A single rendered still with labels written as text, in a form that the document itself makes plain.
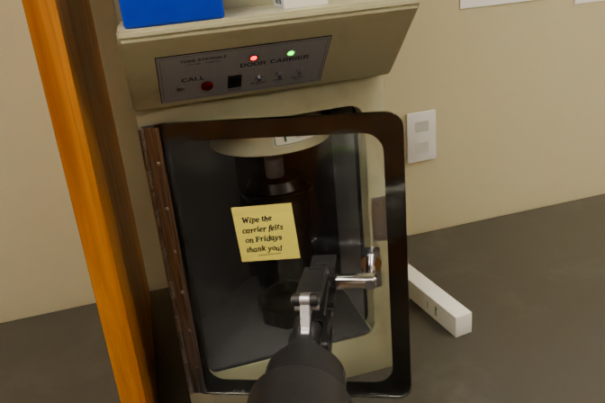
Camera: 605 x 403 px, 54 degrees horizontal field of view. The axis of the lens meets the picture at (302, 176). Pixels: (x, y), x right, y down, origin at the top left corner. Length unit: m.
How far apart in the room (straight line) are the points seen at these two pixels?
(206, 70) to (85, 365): 0.63
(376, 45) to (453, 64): 0.65
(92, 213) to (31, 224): 0.59
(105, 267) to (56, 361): 0.47
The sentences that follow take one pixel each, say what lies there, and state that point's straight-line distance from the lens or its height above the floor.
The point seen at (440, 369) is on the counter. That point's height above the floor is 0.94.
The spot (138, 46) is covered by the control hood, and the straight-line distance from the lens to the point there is 0.62.
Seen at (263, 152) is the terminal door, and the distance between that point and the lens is 0.70.
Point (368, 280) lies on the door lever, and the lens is 0.70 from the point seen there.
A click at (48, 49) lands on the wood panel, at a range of 0.65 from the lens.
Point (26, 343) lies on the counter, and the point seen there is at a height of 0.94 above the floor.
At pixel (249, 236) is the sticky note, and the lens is 0.75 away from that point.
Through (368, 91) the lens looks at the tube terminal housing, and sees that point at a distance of 0.80.
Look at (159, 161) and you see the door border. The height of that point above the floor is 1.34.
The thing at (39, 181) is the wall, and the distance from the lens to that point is 1.24.
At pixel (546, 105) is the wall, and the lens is 1.50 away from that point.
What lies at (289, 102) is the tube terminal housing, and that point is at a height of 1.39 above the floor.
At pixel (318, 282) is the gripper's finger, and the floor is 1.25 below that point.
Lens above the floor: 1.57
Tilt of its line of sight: 21 degrees down
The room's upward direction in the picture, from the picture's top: 5 degrees counter-clockwise
